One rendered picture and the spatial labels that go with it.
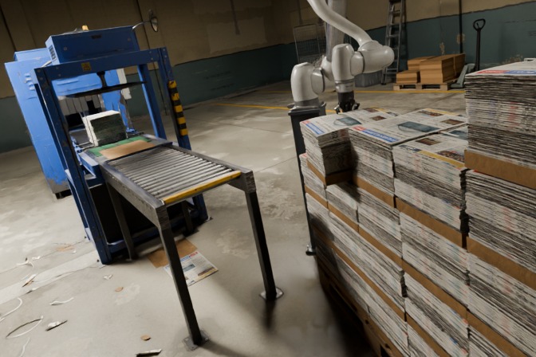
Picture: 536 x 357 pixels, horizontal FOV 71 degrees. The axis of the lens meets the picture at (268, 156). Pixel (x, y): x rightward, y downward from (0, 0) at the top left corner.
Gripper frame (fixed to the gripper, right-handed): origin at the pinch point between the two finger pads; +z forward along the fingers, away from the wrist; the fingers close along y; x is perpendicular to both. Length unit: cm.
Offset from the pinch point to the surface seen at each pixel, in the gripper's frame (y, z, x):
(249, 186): -49, 25, 24
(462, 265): -17, 11, -91
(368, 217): -17, 20, -43
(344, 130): -16.9, -12.1, -28.9
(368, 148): -17, -10, -47
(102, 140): -145, 27, 211
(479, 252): -17, 3, -97
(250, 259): -51, 100, 66
